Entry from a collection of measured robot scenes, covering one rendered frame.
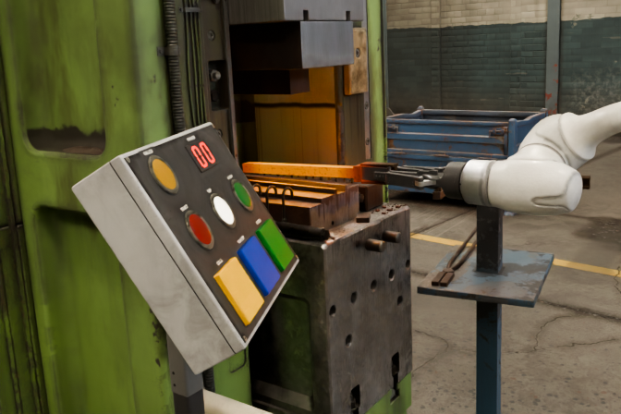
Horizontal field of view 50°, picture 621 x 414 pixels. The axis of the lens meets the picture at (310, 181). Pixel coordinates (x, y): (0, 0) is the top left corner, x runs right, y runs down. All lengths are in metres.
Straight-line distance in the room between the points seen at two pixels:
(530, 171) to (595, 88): 7.95
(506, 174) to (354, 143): 0.63
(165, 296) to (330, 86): 1.03
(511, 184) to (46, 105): 0.98
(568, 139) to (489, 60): 8.45
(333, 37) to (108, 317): 0.78
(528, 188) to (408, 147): 4.23
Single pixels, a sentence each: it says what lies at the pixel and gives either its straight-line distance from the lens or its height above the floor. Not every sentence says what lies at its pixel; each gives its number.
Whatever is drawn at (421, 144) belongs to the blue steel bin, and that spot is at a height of 0.49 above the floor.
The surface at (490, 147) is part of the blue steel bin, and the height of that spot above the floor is 0.50.
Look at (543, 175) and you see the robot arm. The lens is 1.27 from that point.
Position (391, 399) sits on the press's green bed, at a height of 0.43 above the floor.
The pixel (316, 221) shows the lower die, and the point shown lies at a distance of 1.45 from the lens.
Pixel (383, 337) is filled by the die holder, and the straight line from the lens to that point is 1.66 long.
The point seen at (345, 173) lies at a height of 1.04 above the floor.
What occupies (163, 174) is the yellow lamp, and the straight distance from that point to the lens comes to 0.88.
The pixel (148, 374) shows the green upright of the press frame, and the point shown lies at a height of 0.69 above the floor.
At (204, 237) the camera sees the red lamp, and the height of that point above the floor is 1.08.
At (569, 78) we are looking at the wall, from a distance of 9.33.
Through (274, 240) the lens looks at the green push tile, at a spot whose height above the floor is 1.02.
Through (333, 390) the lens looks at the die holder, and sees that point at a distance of 1.51.
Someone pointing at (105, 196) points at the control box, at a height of 1.15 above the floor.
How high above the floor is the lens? 1.32
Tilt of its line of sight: 12 degrees down
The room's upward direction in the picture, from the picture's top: 3 degrees counter-clockwise
